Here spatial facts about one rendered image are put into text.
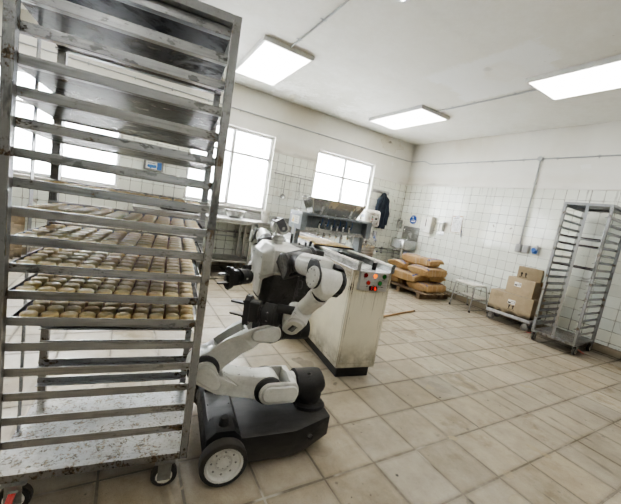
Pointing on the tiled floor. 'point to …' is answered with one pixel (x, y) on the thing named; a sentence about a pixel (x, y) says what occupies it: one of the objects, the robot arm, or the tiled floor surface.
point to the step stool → (471, 293)
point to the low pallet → (420, 292)
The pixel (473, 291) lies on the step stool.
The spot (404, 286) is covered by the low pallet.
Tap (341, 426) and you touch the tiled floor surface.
